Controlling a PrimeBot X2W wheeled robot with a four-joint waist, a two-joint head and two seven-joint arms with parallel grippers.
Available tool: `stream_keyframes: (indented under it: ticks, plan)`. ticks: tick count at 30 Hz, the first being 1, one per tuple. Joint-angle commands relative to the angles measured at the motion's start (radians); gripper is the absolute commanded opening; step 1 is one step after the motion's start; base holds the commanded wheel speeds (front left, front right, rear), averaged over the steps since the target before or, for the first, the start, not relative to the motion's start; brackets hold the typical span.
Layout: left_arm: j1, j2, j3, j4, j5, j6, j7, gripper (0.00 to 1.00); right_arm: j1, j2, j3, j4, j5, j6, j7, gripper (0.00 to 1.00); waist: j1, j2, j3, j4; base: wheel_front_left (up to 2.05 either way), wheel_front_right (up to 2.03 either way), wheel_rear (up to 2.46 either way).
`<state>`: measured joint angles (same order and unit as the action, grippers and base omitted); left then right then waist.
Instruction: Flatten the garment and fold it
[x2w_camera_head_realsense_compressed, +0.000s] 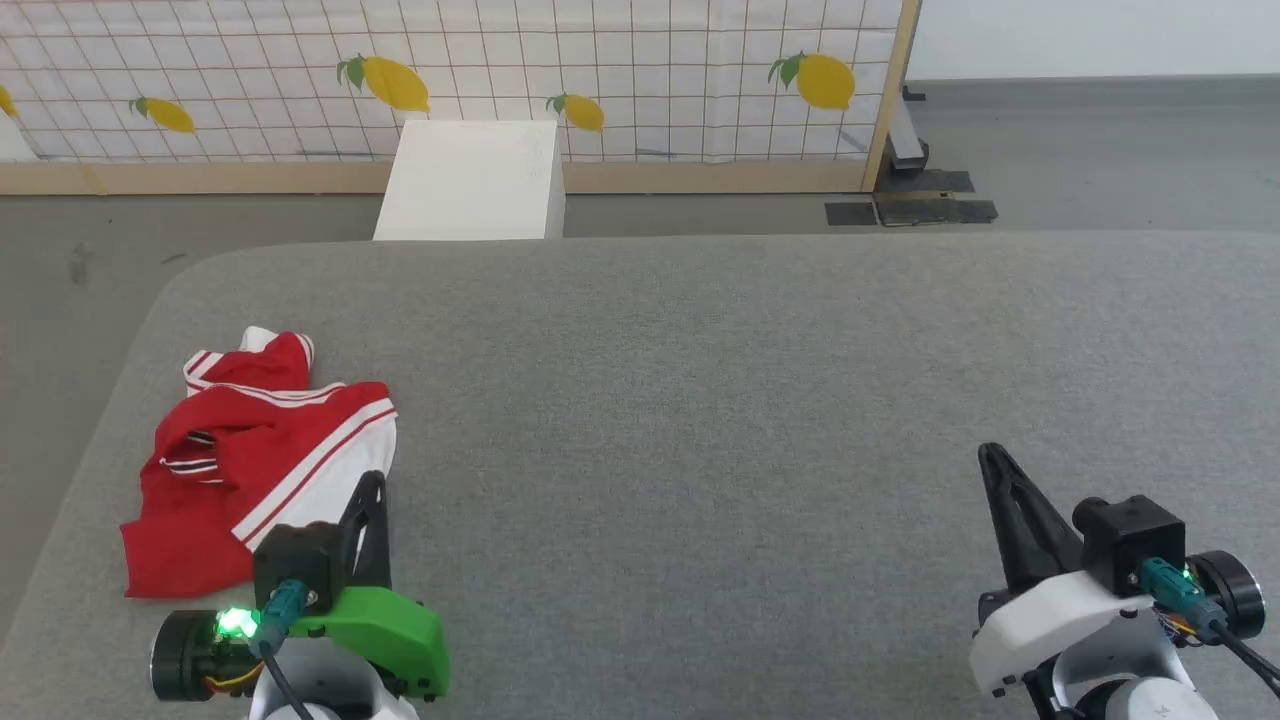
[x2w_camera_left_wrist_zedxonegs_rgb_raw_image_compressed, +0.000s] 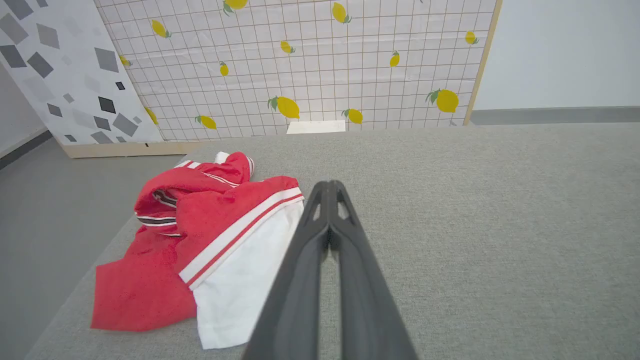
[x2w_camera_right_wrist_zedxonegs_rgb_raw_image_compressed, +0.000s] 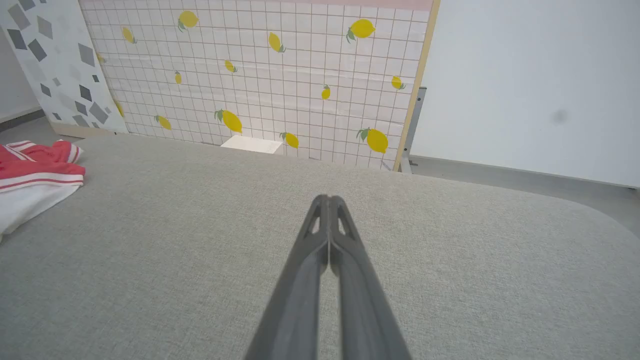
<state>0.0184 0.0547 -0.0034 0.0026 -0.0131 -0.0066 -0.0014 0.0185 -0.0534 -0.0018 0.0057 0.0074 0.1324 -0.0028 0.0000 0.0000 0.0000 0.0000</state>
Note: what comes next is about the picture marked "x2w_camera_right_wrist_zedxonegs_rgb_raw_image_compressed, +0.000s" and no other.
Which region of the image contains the white flat box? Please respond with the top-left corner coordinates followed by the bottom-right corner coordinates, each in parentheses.
top-left (220, 135), bottom-right (284, 155)

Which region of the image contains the lemon print grid board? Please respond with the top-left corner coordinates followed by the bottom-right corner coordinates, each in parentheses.
top-left (79, 0), bottom-right (441, 173)

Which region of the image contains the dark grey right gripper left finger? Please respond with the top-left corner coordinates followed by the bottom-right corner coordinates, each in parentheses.
top-left (244, 195), bottom-right (330, 360)

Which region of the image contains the grey metal board bracket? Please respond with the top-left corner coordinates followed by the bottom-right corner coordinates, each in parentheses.
top-left (400, 86), bottom-right (427, 175)

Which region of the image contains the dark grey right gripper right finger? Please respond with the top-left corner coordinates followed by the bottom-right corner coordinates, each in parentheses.
top-left (329, 196), bottom-right (413, 360)

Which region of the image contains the red and white jersey shirt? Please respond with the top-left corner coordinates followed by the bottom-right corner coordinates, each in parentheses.
top-left (0, 140), bottom-right (87, 243)

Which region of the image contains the grey terrazzo pattern board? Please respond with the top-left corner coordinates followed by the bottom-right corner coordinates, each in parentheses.
top-left (0, 0), bottom-right (130, 139)

